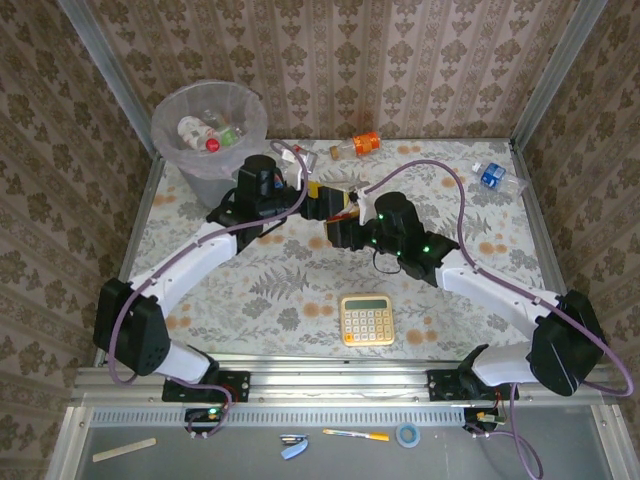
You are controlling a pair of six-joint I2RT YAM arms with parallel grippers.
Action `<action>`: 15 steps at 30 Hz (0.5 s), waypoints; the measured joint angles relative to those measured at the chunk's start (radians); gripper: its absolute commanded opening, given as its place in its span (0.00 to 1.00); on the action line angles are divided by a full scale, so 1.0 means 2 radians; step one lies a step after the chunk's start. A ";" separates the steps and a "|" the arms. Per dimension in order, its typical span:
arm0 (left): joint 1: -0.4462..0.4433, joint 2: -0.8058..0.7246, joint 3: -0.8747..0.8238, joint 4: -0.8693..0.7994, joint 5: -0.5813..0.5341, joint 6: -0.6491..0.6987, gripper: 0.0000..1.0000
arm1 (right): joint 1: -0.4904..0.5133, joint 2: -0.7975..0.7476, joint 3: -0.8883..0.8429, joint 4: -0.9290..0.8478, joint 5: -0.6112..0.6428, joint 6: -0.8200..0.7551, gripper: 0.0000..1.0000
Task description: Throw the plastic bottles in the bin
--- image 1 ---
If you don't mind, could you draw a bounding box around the blue tape roll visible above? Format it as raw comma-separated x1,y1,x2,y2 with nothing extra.
394,423,421,449

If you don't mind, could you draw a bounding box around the aluminium frame post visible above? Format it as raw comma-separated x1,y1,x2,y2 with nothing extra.
57,0,164,161
512,0,609,149

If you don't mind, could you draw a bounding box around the translucent plastic bin liner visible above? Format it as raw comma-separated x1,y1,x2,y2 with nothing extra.
150,79,270,179

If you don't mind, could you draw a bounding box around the white red-print label bottle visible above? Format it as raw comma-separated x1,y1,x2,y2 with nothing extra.
177,115,221,153

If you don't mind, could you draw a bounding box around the thin black wire loop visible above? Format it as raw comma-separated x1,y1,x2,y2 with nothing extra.
372,249,401,275

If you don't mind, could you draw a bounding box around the light blue label bottle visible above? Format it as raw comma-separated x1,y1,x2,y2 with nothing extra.
471,160,529,196

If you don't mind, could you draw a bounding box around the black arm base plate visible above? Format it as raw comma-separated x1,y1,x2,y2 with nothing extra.
162,370,251,404
426,369,469,401

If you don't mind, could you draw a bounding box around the black controller board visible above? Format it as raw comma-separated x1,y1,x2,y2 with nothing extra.
463,407,501,435
184,407,229,435

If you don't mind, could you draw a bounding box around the grey slotted cable duct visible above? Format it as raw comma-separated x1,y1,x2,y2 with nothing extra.
89,404,474,427

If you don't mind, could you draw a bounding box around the orange label plastic bottle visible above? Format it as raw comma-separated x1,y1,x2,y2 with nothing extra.
328,130,384,161

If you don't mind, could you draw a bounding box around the aluminium table side rail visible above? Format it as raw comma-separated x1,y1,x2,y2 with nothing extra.
94,152,166,364
509,139,589,351

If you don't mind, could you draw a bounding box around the yellow orange pen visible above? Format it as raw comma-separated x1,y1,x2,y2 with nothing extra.
322,428,391,443

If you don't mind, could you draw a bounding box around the blue stapler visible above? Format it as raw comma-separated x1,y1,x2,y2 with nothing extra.
278,433,310,461

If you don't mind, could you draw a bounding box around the grey waste bin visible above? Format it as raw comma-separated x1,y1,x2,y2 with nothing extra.
150,79,270,211

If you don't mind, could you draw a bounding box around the flat wooden stick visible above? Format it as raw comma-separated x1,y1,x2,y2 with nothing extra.
92,437,158,464

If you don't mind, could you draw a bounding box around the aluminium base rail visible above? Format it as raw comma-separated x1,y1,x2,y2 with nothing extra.
74,352,616,407

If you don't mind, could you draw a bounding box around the yellow desk calculator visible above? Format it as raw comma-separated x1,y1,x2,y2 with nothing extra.
339,293,396,348

